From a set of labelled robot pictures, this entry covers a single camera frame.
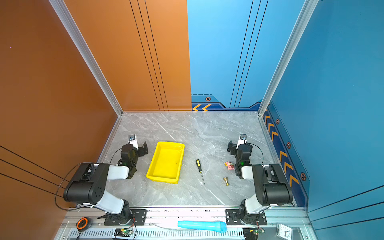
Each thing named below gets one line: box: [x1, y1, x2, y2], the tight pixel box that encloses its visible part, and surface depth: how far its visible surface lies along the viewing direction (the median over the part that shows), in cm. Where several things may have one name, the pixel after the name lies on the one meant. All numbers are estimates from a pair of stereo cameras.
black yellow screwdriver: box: [196, 159, 205, 185], surface depth 91 cm
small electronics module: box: [242, 228, 266, 240], surface depth 71 cm
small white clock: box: [276, 223, 293, 240], surface depth 70 cm
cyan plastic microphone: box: [177, 220, 227, 233], surface depth 71 cm
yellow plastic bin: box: [146, 141, 185, 184], surface depth 93 cm
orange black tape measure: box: [76, 217, 92, 232], surface depth 71 cm
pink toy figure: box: [224, 161, 235, 171], surface depth 89 cm
